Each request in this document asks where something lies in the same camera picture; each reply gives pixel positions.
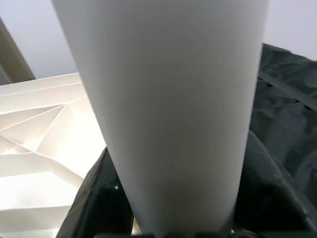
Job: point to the white plastic children table top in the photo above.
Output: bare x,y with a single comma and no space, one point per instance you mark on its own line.
37,148

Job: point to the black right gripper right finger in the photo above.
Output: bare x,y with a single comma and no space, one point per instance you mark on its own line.
267,203

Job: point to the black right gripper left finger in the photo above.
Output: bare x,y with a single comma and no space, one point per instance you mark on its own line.
104,205

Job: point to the white plastic table leg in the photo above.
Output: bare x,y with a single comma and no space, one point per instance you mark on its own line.
161,99

